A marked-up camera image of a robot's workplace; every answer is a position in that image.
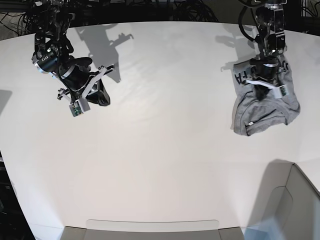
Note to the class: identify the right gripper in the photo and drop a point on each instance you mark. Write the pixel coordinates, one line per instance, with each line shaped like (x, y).
(76, 78)

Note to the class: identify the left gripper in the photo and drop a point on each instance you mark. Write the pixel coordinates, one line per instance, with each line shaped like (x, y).
(266, 72)

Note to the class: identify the grey T-shirt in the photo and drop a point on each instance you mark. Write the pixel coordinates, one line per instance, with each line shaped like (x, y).
(253, 114)

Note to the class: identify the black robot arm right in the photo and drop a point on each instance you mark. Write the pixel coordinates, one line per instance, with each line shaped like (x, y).
(53, 54)

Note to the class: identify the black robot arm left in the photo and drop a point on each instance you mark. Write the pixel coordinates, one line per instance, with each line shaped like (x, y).
(269, 20)

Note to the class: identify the beige bin right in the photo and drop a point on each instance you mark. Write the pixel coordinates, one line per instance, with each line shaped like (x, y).
(290, 212)

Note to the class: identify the beige tray bottom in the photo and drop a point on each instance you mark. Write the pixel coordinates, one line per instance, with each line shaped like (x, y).
(133, 230)

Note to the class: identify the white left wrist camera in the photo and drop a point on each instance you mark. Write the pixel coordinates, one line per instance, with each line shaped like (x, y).
(278, 91)

